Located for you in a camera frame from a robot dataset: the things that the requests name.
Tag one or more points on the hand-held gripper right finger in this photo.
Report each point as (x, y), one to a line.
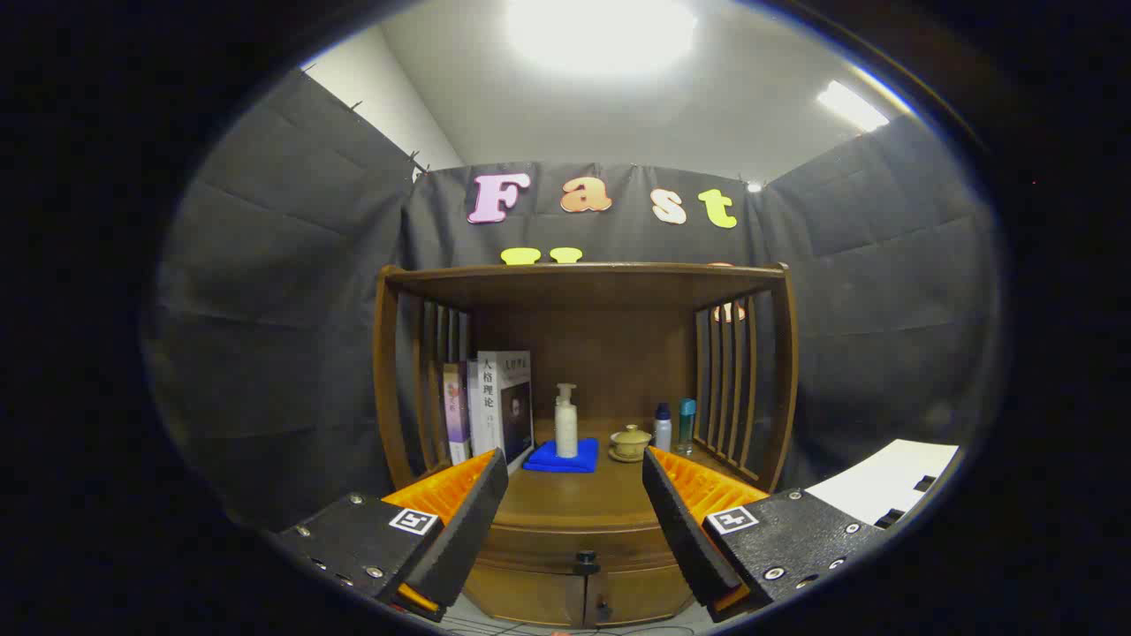
(685, 530)

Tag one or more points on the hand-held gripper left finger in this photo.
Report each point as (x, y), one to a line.
(464, 530)

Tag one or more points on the wooden drawer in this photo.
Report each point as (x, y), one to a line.
(548, 543)

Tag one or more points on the black drawer knob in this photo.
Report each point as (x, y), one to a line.
(586, 559)

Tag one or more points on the wooden countertop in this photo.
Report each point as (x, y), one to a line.
(574, 495)

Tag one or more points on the brown wooden cabinet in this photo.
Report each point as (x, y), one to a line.
(601, 353)

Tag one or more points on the white bottle with blue cap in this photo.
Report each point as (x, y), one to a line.
(663, 433)

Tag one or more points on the beige lidded teacup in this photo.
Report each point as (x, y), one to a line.
(631, 440)

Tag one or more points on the teal bottle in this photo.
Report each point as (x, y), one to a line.
(686, 424)

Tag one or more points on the purple book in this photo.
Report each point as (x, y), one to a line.
(455, 415)

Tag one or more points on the blue folded cloth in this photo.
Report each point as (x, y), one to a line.
(561, 461)

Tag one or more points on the thin white book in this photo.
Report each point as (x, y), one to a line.
(473, 406)

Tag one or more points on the thick white portrait book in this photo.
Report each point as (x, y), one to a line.
(508, 406)

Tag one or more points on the white pump bottle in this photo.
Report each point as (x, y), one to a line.
(566, 428)

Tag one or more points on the white appliance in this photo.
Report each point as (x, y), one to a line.
(884, 481)

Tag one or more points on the rectangular ceiling light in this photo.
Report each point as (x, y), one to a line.
(851, 106)

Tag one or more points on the round ceiling light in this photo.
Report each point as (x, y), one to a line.
(601, 35)

